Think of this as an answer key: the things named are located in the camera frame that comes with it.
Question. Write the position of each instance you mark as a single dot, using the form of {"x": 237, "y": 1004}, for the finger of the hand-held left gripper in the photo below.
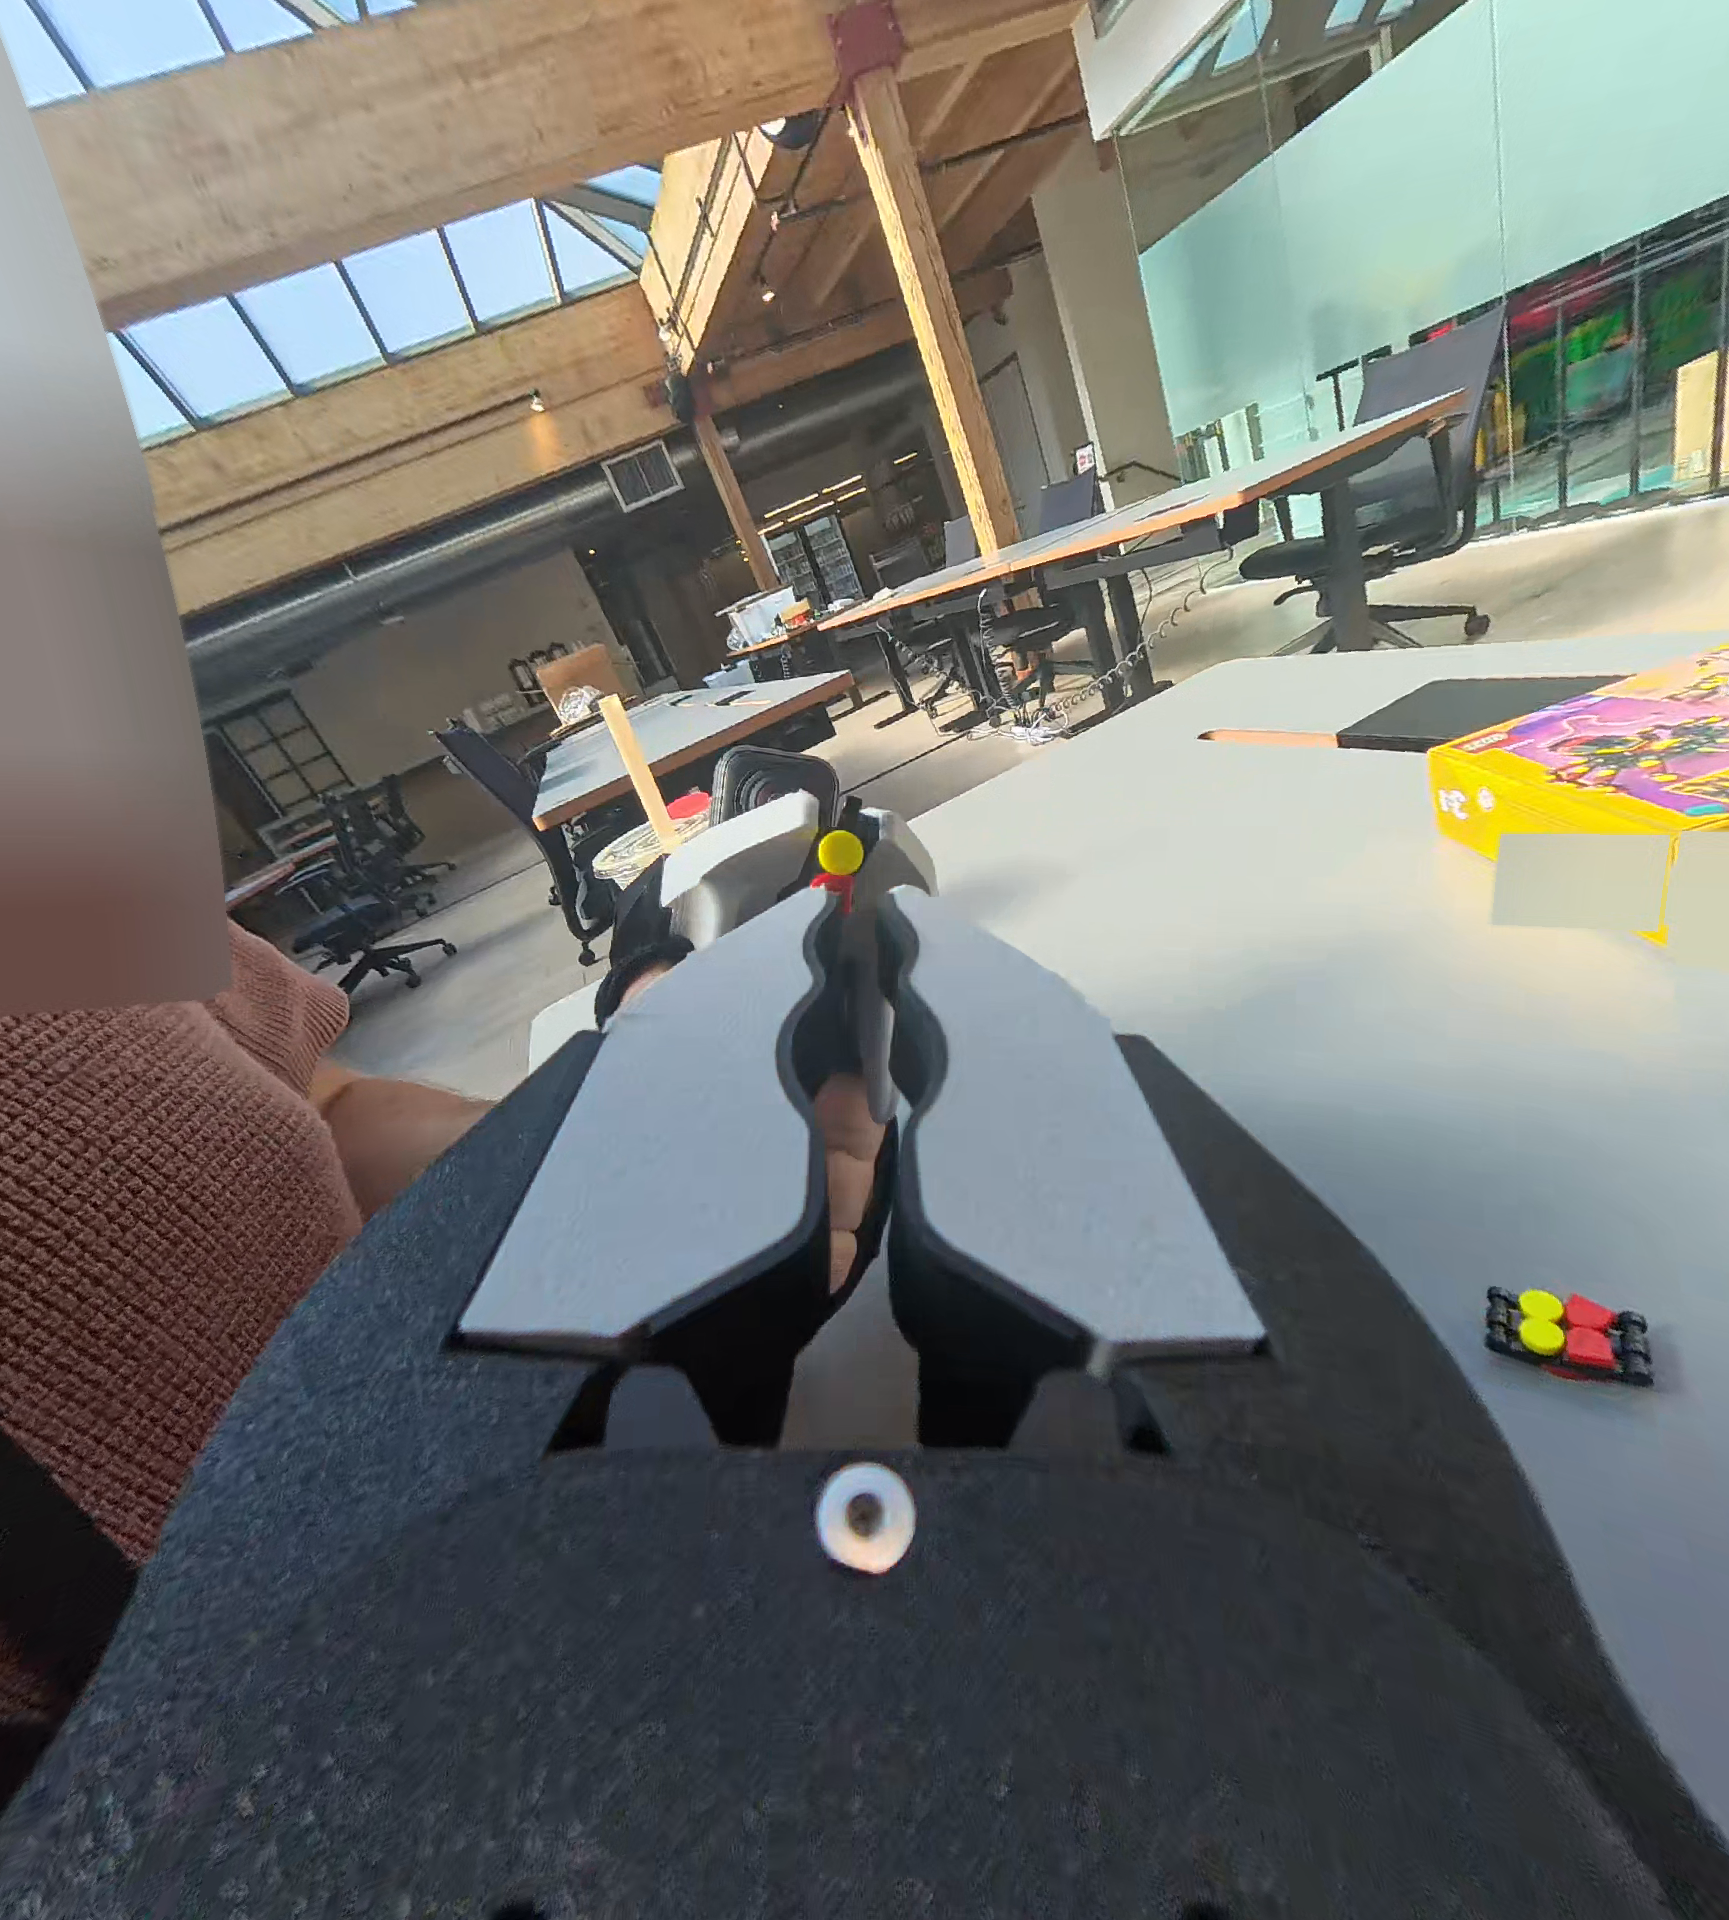
{"x": 738, "y": 885}
{"x": 904, "y": 855}

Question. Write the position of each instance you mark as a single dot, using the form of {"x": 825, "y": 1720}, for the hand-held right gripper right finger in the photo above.
{"x": 1081, "y": 1184}

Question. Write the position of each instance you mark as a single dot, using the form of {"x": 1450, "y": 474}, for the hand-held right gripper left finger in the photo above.
{"x": 642, "y": 1184}

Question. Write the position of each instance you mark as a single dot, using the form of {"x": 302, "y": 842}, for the small yellow red lego piece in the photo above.
{"x": 840, "y": 855}

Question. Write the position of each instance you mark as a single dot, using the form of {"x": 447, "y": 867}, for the black red yellow brick plate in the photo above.
{"x": 1570, "y": 1329}

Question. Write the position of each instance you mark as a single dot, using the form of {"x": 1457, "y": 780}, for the colourful cardboard lego box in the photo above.
{"x": 1630, "y": 765}

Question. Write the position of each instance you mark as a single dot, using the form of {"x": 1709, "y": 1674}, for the person's left hand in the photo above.
{"x": 857, "y": 1156}

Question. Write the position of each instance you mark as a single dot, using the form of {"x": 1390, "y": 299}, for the grey top office desk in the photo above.
{"x": 685, "y": 736}

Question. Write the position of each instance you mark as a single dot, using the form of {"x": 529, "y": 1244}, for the clear plastic cup with straw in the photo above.
{"x": 642, "y": 805}

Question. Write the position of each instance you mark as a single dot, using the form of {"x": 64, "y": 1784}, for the black office chair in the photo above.
{"x": 1390, "y": 495}
{"x": 356, "y": 885}

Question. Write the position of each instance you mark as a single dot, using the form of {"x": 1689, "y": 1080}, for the long wood edged desk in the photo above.
{"x": 1136, "y": 538}

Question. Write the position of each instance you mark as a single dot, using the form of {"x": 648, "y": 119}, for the wooden roof beam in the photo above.
{"x": 414, "y": 451}

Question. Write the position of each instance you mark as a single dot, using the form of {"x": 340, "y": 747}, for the glass skylight roof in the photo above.
{"x": 356, "y": 285}

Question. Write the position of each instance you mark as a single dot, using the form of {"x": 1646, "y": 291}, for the light wooden beam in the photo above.
{"x": 505, "y": 119}

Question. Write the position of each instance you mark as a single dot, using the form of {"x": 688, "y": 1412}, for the wall vent grille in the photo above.
{"x": 643, "y": 474}

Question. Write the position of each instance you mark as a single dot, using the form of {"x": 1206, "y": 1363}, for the long ceiling duct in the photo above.
{"x": 505, "y": 555}

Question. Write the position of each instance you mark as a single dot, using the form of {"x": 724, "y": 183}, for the wooden support post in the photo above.
{"x": 941, "y": 271}

